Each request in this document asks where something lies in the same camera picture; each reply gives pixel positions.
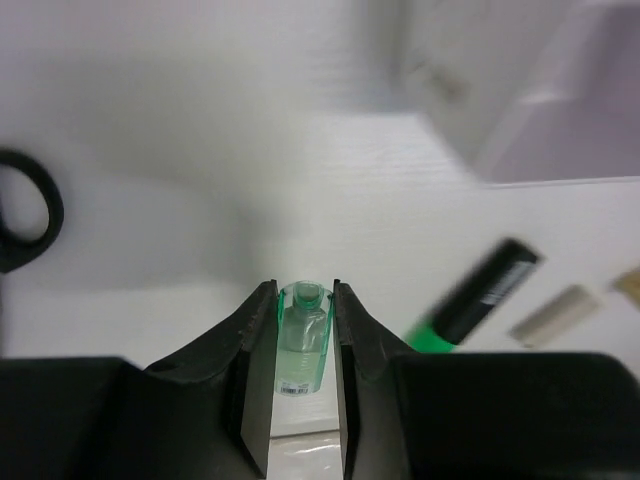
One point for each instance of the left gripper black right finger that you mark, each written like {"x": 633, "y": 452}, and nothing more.
{"x": 408, "y": 415}

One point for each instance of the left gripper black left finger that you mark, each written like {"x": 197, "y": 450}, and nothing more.
{"x": 202, "y": 412}

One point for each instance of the green black highlighter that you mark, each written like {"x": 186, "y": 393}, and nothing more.
{"x": 474, "y": 298}

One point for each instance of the green correction tape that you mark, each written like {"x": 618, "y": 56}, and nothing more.
{"x": 305, "y": 312}

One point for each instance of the grey eraser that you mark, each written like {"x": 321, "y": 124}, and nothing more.
{"x": 559, "y": 315}

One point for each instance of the small tan eraser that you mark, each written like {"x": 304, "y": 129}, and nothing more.
{"x": 628, "y": 284}

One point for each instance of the left white organizer box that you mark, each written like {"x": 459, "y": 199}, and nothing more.
{"x": 529, "y": 91}

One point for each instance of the black handled scissors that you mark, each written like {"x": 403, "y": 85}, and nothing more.
{"x": 35, "y": 208}

